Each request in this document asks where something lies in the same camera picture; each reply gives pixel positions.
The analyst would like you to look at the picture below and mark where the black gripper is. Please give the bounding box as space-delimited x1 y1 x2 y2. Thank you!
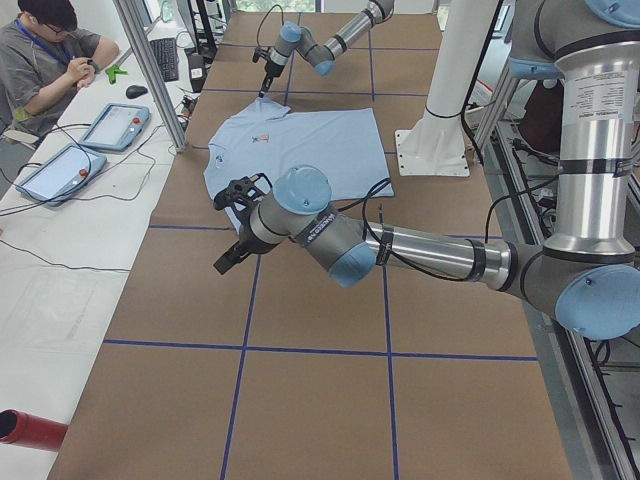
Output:
213 200 265 274
258 47 285 98

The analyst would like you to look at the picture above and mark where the light blue t-shirt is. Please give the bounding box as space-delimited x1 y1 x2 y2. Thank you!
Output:
204 98 389 200

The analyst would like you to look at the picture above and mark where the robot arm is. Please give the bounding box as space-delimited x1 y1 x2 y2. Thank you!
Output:
252 0 395 98
204 1 639 340

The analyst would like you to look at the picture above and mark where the black keyboard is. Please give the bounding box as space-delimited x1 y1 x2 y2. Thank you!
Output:
149 37 179 82

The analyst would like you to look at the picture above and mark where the black computer mouse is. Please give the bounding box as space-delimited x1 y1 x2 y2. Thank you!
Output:
125 85 148 100

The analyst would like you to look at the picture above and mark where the far teach pendant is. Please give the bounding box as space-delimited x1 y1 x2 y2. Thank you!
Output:
78 103 150 152

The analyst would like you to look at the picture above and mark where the teach pendant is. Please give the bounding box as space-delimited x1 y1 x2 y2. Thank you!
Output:
78 103 150 152
16 144 107 206

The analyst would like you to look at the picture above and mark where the near teach pendant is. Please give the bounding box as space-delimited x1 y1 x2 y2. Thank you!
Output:
16 144 107 206

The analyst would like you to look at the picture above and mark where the seated person grey shirt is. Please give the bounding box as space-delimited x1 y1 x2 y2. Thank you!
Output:
1 0 120 138

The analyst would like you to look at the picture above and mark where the red cylinder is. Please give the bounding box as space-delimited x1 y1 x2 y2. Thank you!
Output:
1 409 68 452

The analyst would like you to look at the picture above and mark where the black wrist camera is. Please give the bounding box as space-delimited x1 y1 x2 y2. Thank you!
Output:
213 172 273 211
252 46 269 63

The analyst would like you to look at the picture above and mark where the aluminium frame post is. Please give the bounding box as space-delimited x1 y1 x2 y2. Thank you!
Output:
113 0 187 153

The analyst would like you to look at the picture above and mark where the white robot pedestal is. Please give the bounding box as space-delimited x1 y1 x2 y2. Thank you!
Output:
396 0 502 177

